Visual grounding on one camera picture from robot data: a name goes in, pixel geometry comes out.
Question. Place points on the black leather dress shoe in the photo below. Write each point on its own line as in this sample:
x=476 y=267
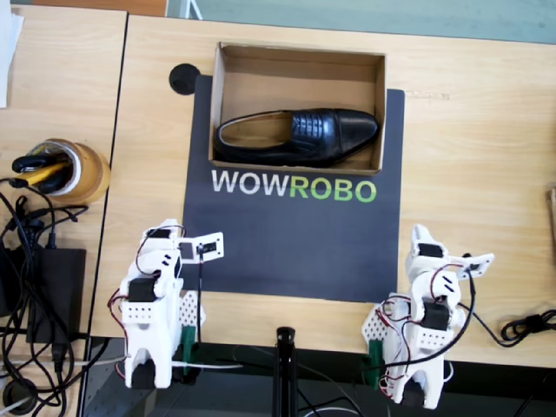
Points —
x=339 y=130

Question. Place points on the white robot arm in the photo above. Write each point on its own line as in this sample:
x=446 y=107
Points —
x=430 y=339
x=147 y=330

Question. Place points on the open cardboard box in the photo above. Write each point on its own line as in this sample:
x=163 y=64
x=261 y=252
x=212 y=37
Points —
x=299 y=78

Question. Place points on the brown packing tape roll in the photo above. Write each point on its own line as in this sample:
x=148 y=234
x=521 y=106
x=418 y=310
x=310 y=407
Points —
x=91 y=174

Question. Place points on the green desk clamp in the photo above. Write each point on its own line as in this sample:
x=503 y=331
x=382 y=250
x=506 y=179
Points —
x=375 y=354
x=188 y=343

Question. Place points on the black power adapter brick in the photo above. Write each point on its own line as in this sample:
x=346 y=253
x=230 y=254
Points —
x=58 y=291

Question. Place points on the dark WOWROBO mat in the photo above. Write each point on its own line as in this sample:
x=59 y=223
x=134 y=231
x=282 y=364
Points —
x=304 y=260

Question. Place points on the black round desk grommet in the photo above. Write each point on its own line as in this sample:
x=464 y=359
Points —
x=184 y=79

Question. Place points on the white paper stack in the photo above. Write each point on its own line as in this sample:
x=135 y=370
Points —
x=6 y=56

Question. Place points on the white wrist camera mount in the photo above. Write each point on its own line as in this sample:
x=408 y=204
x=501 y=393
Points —
x=480 y=262
x=210 y=247

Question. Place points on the white perforated base plate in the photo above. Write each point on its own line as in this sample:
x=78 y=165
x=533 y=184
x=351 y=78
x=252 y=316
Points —
x=373 y=328
x=193 y=310

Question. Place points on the black camera stand pole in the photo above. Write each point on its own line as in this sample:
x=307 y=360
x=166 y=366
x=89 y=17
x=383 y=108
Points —
x=286 y=369

